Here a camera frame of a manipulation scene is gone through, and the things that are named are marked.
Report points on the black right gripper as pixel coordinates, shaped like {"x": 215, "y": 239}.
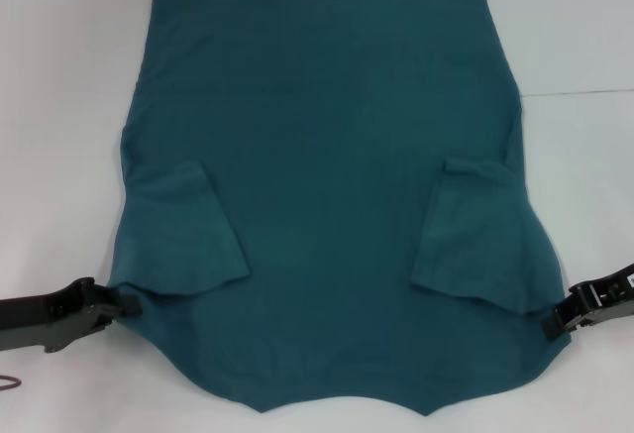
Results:
{"x": 616, "y": 304}

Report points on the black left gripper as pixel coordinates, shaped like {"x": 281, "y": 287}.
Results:
{"x": 44, "y": 316}

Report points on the blue cotton t-shirt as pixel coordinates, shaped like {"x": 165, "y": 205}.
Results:
{"x": 322, "y": 180}

